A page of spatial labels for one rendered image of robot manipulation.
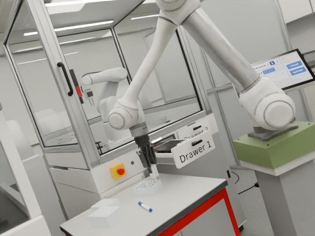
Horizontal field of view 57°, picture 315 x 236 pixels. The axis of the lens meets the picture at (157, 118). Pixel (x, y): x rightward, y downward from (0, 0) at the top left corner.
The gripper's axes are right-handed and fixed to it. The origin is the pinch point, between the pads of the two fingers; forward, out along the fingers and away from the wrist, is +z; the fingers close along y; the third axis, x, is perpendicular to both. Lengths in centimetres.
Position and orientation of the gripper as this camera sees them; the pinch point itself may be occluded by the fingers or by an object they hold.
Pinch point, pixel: (153, 171)
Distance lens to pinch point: 150.4
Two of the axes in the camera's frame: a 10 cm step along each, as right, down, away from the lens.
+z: 3.2, 9.4, 0.9
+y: 5.1, -2.5, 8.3
